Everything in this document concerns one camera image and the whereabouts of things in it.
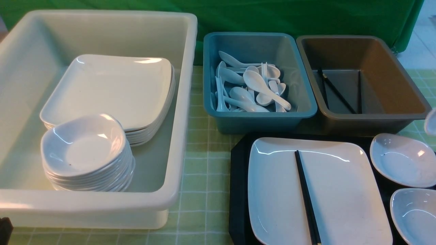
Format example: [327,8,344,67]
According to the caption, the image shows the black chopstick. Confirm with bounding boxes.
[321,72,356,114]
[294,150,322,245]
[317,68,329,109]

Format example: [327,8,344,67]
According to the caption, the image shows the stack of white bowls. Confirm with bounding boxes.
[40,114,136,192]

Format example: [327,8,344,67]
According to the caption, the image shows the white spoon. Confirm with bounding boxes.
[218,51,261,68]
[424,108,436,136]
[243,71,291,111]
[225,87,269,113]

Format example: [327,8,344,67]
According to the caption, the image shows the black serving tray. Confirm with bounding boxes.
[229,133,415,245]

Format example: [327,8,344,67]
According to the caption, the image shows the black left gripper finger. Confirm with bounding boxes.
[0,217,14,245]

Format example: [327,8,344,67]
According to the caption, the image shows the green backdrop cloth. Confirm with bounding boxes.
[0,0,424,66]

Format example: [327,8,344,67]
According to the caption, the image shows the teal plastic bin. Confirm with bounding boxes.
[203,32,318,134]

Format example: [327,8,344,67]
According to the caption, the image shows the white spoon front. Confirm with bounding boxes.
[225,87,269,113]

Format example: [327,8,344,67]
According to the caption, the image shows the stack of white square plates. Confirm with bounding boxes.
[40,54,175,146]

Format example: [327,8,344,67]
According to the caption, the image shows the large white plastic tub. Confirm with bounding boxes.
[0,10,197,229]

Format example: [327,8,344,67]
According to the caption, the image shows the white bowl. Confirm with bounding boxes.
[389,188,436,245]
[369,133,436,188]

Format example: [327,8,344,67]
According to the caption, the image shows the brown plastic bin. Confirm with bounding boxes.
[296,35,432,135]

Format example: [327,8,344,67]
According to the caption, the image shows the white rectangular rice plate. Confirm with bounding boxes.
[248,137,393,245]

